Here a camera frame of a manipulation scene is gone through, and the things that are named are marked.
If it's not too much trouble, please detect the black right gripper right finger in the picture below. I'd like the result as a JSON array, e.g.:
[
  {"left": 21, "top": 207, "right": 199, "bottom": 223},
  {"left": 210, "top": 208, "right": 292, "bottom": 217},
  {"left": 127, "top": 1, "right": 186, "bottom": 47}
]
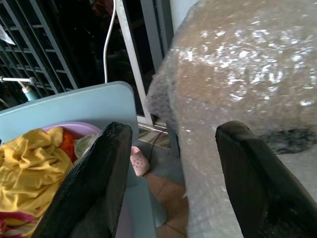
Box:
[{"left": 214, "top": 120, "right": 317, "bottom": 238}]

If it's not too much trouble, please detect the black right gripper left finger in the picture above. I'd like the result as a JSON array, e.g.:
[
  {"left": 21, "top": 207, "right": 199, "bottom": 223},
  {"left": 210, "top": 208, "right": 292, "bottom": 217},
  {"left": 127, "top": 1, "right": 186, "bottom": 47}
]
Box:
[{"left": 31, "top": 121, "right": 133, "bottom": 238}]

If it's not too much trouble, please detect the pale green white cloth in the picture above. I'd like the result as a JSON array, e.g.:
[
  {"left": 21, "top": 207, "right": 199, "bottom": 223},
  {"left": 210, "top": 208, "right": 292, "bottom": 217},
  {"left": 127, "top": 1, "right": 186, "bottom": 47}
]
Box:
[{"left": 73, "top": 134, "right": 99, "bottom": 159}]

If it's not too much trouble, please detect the orange cloth garment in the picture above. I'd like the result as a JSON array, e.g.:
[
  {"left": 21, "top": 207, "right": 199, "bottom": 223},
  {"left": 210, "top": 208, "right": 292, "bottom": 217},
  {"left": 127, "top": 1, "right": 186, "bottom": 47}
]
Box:
[{"left": 60, "top": 131, "right": 78, "bottom": 163}]

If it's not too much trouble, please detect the pink perforated slipper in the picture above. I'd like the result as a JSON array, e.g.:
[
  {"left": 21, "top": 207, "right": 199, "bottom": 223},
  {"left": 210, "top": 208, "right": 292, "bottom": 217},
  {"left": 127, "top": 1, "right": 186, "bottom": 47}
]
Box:
[{"left": 130, "top": 146, "right": 151, "bottom": 177}]

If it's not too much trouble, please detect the yellow cloth garment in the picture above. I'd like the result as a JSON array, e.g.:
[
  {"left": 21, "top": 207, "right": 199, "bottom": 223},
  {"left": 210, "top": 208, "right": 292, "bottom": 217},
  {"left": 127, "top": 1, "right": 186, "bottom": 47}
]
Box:
[{"left": 0, "top": 126, "right": 75, "bottom": 220}]

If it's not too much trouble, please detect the light blue plastic stool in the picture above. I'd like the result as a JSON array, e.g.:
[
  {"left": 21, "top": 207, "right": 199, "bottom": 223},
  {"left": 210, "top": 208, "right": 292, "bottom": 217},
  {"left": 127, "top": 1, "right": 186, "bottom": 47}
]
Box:
[{"left": 0, "top": 81, "right": 168, "bottom": 238}]

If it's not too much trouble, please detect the pink white patterned cloth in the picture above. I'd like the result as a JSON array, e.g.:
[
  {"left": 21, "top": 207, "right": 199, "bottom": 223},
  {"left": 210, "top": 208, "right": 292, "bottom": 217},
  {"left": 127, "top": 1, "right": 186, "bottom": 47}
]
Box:
[{"left": 0, "top": 211, "right": 43, "bottom": 238}]

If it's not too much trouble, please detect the bubble-wrapped brown furniture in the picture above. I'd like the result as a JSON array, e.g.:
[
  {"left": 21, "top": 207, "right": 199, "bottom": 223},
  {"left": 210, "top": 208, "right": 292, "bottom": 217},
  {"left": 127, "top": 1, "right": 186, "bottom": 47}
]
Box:
[{"left": 146, "top": 0, "right": 317, "bottom": 238}]

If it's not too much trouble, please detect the teal pump dispenser bottle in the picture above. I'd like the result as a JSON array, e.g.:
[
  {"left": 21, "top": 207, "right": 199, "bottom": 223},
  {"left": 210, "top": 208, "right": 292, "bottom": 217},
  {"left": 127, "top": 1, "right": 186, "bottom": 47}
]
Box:
[{"left": 0, "top": 76, "right": 38, "bottom": 102}]

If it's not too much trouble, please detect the grey metal window grille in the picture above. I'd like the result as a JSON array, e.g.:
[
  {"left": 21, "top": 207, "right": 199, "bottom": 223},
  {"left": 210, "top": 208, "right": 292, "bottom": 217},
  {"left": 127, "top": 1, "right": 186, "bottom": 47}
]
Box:
[{"left": 0, "top": 0, "right": 79, "bottom": 100}]

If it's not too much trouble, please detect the thin black cable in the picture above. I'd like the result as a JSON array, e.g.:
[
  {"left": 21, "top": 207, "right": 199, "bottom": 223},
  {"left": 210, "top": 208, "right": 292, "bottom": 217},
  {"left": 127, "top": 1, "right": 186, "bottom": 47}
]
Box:
[{"left": 147, "top": 127, "right": 168, "bottom": 164}]

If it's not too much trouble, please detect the grey aluminium door frame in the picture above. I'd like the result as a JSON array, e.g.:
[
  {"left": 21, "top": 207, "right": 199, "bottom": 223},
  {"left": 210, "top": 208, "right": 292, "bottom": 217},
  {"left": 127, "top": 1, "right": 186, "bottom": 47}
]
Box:
[{"left": 114, "top": 0, "right": 174, "bottom": 129}]

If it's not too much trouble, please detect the white hose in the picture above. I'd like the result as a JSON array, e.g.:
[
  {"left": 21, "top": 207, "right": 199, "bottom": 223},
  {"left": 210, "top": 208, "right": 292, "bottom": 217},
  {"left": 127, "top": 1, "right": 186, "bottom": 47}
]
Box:
[{"left": 103, "top": 0, "right": 117, "bottom": 84}]

